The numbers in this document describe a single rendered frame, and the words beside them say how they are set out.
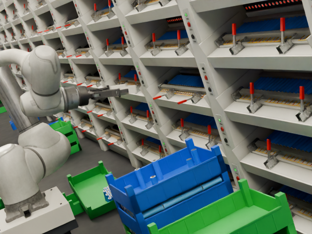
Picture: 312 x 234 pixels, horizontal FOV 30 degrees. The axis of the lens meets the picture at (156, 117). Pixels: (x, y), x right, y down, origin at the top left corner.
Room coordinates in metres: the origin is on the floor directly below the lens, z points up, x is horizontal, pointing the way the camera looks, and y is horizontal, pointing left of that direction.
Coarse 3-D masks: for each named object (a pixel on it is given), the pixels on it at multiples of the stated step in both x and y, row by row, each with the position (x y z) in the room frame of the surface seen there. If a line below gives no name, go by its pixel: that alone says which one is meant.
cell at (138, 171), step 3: (138, 168) 1.69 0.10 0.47; (135, 171) 1.68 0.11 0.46; (138, 171) 1.68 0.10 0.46; (138, 174) 1.68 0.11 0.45; (141, 174) 1.68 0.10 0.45; (138, 177) 1.68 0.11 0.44; (141, 177) 1.68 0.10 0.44; (138, 180) 1.68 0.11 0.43; (141, 180) 1.68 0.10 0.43; (141, 183) 1.68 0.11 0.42; (144, 183) 1.68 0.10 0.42; (141, 186) 1.68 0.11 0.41; (144, 186) 1.68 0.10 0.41
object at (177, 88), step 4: (164, 84) 2.57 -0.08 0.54; (168, 84) 2.53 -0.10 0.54; (164, 88) 2.56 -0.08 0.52; (168, 88) 2.51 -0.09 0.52; (172, 88) 2.46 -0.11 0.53; (176, 88) 2.41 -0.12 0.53; (180, 88) 2.38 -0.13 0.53; (184, 88) 2.34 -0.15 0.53; (188, 88) 2.31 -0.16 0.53; (192, 88) 2.28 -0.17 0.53; (196, 88) 2.24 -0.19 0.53; (200, 88) 2.22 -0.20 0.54; (204, 88) 2.18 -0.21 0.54; (184, 92) 2.33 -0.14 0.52; (188, 92) 2.30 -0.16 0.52; (192, 92) 2.28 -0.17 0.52; (204, 92) 2.16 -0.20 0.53
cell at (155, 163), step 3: (153, 162) 1.70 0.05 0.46; (156, 162) 1.70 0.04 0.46; (153, 165) 1.71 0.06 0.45; (156, 165) 1.70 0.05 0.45; (156, 168) 1.70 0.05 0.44; (159, 168) 1.71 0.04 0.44; (156, 171) 1.70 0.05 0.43; (159, 171) 1.70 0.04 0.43; (156, 174) 1.71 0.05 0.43; (159, 174) 1.70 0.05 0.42; (159, 177) 1.70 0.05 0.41; (162, 177) 1.71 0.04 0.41; (159, 180) 1.70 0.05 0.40
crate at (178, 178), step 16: (192, 144) 1.77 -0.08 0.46; (160, 160) 1.74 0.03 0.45; (176, 160) 1.76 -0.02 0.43; (208, 160) 1.58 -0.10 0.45; (112, 176) 1.68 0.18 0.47; (128, 176) 1.71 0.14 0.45; (144, 176) 1.72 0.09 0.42; (176, 176) 1.55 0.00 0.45; (192, 176) 1.56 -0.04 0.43; (208, 176) 1.58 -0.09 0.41; (112, 192) 1.67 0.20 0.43; (128, 192) 1.50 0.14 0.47; (144, 192) 1.52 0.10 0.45; (160, 192) 1.53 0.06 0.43; (176, 192) 1.54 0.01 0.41; (128, 208) 1.55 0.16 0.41; (144, 208) 1.51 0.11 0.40
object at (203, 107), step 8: (168, 72) 2.63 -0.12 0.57; (176, 72) 2.64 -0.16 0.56; (160, 80) 2.62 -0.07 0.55; (168, 80) 2.63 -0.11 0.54; (152, 88) 2.60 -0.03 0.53; (160, 88) 2.60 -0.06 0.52; (152, 96) 2.60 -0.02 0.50; (176, 96) 2.40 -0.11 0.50; (184, 96) 2.33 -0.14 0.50; (192, 96) 2.27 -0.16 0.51; (160, 104) 2.56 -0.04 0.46; (168, 104) 2.45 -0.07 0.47; (176, 104) 2.35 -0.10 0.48; (184, 104) 2.26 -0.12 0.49; (192, 104) 2.18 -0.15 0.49; (200, 104) 2.13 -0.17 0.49; (208, 104) 2.02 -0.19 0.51; (192, 112) 2.24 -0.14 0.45; (200, 112) 2.16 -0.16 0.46; (208, 112) 2.07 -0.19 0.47
